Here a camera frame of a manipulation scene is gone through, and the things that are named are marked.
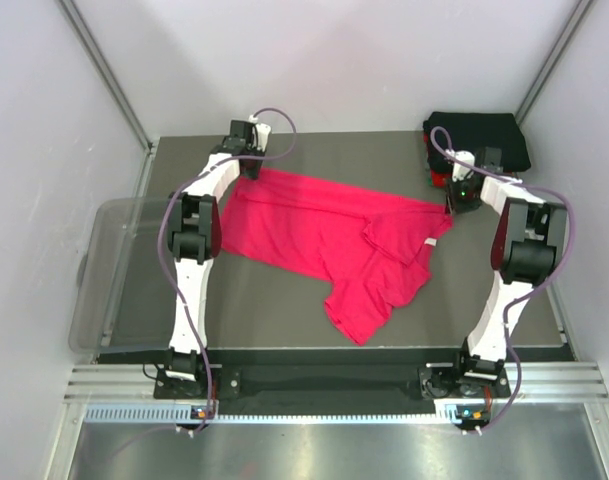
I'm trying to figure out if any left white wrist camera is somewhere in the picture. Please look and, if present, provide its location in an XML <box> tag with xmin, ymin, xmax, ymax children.
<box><xmin>248</xmin><ymin>115</ymin><xmax>272</xmax><ymax>152</ymax></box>

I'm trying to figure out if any black folded t shirt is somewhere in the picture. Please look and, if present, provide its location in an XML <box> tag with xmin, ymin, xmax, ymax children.
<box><xmin>423</xmin><ymin>111</ymin><xmax>531</xmax><ymax>174</ymax></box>

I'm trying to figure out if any purple cable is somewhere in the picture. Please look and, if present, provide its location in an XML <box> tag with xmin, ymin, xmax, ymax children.
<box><xmin>155</xmin><ymin>106</ymin><xmax>299</xmax><ymax>435</ymax></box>
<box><xmin>429</xmin><ymin>125</ymin><xmax>577</xmax><ymax>434</ymax></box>

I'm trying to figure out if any clear plastic bin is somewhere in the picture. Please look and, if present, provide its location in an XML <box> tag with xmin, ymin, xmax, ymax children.
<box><xmin>69</xmin><ymin>197</ymin><xmax>175</xmax><ymax>354</ymax></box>

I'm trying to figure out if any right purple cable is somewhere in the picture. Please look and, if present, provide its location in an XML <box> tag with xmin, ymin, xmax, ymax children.
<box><xmin>429</xmin><ymin>125</ymin><xmax>577</xmax><ymax>434</ymax></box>

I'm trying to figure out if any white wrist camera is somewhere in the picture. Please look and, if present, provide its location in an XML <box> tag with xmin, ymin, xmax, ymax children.
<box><xmin>248</xmin><ymin>115</ymin><xmax>272</xmax><ymax>152</ymax></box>
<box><xmin>451</xmin><ymin>150</ymin><xmax>475</xmax><ymax>181</ymax></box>

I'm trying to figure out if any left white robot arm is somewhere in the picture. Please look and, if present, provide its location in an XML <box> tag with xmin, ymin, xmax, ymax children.
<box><xmin>165</xmin><ymin>116</ymin><xmax>271</xmax><ymax>397</ymax></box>

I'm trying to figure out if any grey slotted cable duct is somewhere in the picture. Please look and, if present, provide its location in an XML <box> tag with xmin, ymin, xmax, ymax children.
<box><xmin>84</xmin><ymin>404</ymin><xmax>486</xmax><ymax>426</ymax></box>

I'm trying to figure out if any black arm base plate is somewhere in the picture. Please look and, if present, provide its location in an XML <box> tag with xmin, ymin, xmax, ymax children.
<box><xmin>142</xmin><ymin>348</ymin><xmax>509</xmax><ymax>402</ymax></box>

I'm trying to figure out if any pink t shirt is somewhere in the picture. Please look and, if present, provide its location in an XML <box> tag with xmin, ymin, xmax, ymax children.
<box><xmin>221</xmin><ymin>169</ymin><xmax>453</xmax><ymax>346</ymax></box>

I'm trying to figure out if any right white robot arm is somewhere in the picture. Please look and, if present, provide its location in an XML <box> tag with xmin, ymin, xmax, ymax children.
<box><xmin>446</xmin><ymin>149</ymin><xmax>568</xmax><ymax>396</ymax></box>

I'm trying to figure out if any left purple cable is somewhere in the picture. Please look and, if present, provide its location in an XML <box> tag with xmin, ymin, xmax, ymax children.
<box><xmin>155</xmin><ymin>106</ymin><xmax>299</xmax><ymax>435</ymax></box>

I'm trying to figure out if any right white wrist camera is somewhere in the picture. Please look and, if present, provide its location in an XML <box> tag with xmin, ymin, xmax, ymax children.
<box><xmin>451</xmin><ymin>150</ymin><xmax>475</xmax><ymax>181</ymax></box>

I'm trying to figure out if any red folded t shirt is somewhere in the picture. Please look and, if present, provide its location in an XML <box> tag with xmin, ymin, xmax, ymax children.
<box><xmin>423</xmin><ymin>130</ymin><xmax>453</xmax><ymax>188</ymax></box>

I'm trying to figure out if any aluminium frame rail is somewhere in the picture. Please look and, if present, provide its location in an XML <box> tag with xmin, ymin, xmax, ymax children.
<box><xmin>64</xmin><ymin>362</ymin><xmax>609</xmax><ymax>403</ymax></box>

